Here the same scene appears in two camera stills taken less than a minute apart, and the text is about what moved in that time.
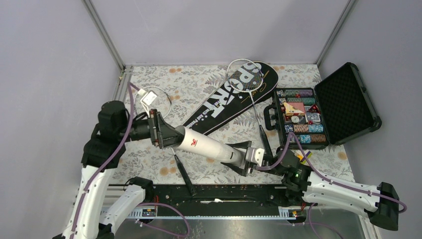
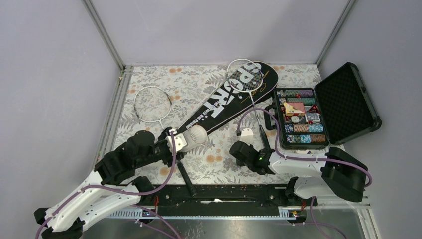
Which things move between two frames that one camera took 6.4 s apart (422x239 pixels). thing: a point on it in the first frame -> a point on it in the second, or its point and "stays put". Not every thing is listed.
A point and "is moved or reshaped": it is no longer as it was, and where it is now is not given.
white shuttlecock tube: (196, 143) is moved or reshaped
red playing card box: (294, 108) stays put
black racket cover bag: (251, 82) stays put
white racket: (247, 75) stays put
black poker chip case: (337, 110) stays put
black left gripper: (164, 134) -> (168, 160)
